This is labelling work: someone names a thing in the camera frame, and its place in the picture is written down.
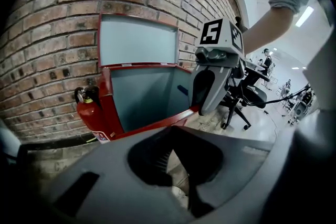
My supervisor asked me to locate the white linear ceiling light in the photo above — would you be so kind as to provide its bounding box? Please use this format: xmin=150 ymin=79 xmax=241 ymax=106
xmin=295 ymin=6 xmax=315 ymax=28

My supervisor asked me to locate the person's right forearm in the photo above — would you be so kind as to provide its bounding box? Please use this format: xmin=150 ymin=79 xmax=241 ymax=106
xmin=243 ymin=4 xmax=298 ymax=55

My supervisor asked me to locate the red fire extinguisher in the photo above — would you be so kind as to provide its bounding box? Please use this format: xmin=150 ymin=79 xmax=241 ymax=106
xmin=74 ymin=84 xmax=112 ymax=145

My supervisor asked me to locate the black office chair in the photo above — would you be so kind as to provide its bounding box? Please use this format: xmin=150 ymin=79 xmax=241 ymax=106
xmin=219 ymin=16 xmax=271 ymax=131

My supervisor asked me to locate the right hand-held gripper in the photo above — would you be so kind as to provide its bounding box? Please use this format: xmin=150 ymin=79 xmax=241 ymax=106
xmin=190 ymin=17 xmax=246 ymax=116

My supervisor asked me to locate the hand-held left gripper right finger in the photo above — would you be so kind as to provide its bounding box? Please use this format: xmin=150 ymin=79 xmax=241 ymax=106
xmin=172 ymin=125 xmax=274 ymax=219

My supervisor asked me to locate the red fire cabinet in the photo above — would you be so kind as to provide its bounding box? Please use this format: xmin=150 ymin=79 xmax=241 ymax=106
xmin=99 ymin=61 xmax=203 ymax=142

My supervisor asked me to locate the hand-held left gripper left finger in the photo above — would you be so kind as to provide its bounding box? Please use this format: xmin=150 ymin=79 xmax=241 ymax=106
xmin=48 ymin=125 xmax=193 ymax=224

